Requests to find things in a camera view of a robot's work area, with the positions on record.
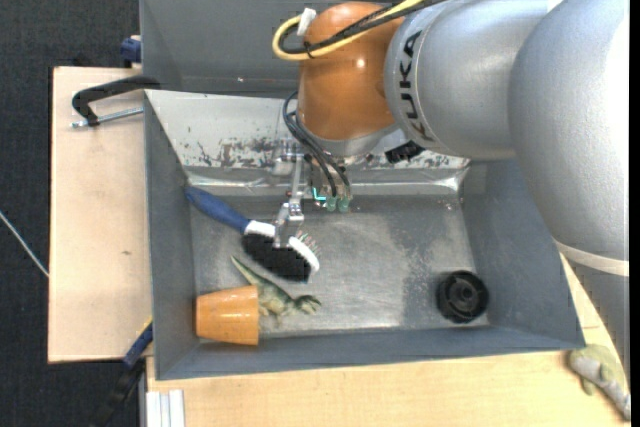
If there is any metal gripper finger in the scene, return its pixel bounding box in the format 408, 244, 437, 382
288, 199, 306, 239
272, 204, 292, 250

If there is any white brush with coloured bristles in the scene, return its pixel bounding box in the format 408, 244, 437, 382
287, 228, 322, 273

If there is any green toy dinosaur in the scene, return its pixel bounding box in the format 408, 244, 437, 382
229, 254, 323, 327

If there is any grey metal bin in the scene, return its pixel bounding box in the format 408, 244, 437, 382
138, 0, 586, 381

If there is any orange cup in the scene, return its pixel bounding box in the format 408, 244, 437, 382
194, 284, 262, 347

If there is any pale wood board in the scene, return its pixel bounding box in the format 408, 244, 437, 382
47, 66, 154, 364

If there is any pale green toy animal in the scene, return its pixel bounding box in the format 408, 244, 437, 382
567, 343, 631, 421

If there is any blue-handled black bristle brush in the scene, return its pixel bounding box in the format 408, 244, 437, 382
184, 186, 315, 285

